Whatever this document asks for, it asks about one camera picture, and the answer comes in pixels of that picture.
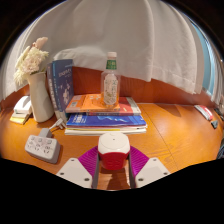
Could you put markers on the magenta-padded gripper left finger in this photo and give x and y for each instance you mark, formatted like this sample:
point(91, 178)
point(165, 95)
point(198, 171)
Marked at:
point(74, 171)

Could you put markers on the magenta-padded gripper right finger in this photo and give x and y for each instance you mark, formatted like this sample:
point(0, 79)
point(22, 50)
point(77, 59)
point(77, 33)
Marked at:
point(151, 170)

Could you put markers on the red and white charger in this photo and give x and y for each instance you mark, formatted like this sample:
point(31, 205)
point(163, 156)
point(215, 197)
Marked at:
point(113, 150)

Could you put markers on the grey white power strip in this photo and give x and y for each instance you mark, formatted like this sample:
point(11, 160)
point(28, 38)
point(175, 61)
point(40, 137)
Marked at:
point(41, 146)

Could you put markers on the white flat book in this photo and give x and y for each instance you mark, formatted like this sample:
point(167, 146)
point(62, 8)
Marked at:
point(106, 131)

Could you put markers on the blue flat book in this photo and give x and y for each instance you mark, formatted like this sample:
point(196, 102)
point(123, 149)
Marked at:
point(106, 120)

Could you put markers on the dark chair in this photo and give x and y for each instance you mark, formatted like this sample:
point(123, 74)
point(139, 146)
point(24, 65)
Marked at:
point(221, 148)

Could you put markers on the yellow flat book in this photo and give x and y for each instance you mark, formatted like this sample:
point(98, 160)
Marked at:
point(18, 118)

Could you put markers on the red and white packet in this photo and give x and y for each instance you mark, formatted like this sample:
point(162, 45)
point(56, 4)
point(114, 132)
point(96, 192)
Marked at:
point(203, 112)

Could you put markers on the small dark object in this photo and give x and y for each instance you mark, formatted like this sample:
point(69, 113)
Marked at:
point(214, 124)

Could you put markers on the white ceramic vase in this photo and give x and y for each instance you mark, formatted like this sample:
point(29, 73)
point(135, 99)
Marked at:
point(40, 100)

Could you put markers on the blue upright book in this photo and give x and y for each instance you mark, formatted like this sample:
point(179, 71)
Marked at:
point(63, 83)

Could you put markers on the grey upright book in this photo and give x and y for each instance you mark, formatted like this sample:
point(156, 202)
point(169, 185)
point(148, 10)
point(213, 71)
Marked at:
point(50, 83)

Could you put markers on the clear plastic drink bottle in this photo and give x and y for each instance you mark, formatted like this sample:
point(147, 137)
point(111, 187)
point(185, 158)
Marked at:
point(110, 86)

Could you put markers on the white and pink flowers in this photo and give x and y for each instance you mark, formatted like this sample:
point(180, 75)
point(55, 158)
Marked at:
point(30, 61)

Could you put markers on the white curtain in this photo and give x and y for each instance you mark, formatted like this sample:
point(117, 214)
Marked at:
point(133, 33)

